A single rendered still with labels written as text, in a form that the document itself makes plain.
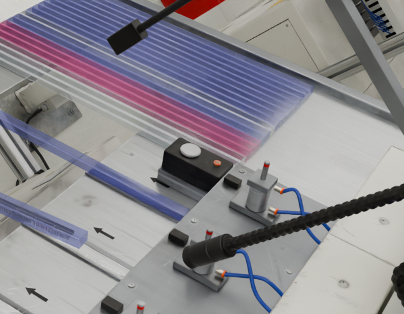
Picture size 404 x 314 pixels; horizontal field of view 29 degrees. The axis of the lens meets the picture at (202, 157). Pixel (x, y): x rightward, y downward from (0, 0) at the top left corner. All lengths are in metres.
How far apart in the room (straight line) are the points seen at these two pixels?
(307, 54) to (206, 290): 1.39
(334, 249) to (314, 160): 0.26
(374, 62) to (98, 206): 0.36
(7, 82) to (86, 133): 1.16
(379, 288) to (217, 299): 0.15
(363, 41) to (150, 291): 0.29
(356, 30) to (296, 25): 1.34
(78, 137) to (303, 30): 0.68
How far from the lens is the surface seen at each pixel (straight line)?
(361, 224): 0.82
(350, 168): 1.02
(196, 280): 0.74
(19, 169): 1.69
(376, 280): 0.77
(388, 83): 0.72
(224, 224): 0.80
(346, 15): 0.70
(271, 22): 2.08
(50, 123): 2.15
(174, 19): 1.23
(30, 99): 2.10
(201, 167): 0.89
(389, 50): 1.94
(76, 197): 0.90
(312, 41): 2.04
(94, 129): 2.24
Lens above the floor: 1.69
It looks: 43 degrees down
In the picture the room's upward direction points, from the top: 67 degrees clockwise
